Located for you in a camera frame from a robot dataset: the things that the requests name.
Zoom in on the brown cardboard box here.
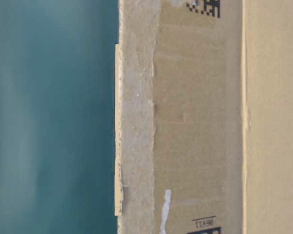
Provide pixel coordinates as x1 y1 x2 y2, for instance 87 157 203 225
115 0 293 234

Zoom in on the blue table cloth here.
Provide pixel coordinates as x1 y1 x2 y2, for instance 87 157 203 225
0 0 118 234

